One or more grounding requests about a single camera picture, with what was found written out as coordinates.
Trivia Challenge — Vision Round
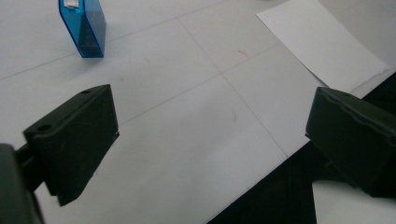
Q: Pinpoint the large white table cover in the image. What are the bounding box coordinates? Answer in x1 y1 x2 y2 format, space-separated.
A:
0 0 396 224

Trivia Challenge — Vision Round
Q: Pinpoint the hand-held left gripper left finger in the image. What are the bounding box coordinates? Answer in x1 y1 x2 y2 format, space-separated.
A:
22 83 120 207

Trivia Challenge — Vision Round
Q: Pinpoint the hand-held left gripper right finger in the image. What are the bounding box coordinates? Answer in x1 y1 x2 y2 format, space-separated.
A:
305 87 396 199

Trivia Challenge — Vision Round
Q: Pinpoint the white paper sheet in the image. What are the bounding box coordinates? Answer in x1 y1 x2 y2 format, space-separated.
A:
256 0 390 93

